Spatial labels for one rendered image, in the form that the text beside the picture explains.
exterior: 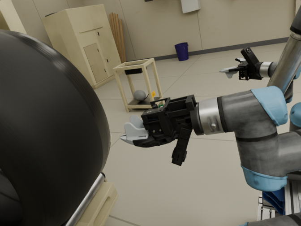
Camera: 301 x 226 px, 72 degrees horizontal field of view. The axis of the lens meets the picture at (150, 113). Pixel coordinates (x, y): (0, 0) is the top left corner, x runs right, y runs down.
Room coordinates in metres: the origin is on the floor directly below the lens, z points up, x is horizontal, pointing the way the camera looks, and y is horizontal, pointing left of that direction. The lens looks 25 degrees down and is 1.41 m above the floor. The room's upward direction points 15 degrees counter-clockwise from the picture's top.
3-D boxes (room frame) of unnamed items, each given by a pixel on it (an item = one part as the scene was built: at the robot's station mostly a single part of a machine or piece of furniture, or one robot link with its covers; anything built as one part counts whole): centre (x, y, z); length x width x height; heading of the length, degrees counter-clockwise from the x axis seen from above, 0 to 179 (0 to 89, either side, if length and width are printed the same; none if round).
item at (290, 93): (0.86, -0.62, 0.94); 0.11 x 0.08 x 0.11; 120
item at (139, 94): (3.36, 0.06, 0.40); 0.60 x 0.35 x 0.80; 56
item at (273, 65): (0.87, -0.64, 1.04); 0.11 x 0.08 x 0.09; 30
